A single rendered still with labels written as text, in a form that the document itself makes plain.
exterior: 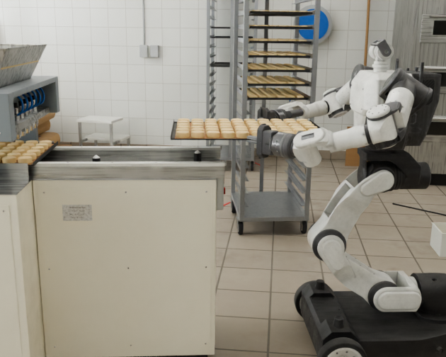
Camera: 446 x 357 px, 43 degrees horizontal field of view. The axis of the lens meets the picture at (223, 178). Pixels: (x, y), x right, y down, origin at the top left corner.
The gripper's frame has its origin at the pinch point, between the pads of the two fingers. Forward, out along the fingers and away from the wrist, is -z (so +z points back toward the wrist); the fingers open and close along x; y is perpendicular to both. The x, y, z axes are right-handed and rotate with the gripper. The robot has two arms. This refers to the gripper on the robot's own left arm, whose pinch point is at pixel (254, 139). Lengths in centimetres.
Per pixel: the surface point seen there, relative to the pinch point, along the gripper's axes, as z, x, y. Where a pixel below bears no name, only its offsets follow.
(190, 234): -18.8, -38.0, 14.7
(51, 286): -57, -60, 53
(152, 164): -29.5, -10.5, 24.1
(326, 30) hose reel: -195, 41, -358
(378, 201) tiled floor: -77, -99, -268
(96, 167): -44, -12, 39
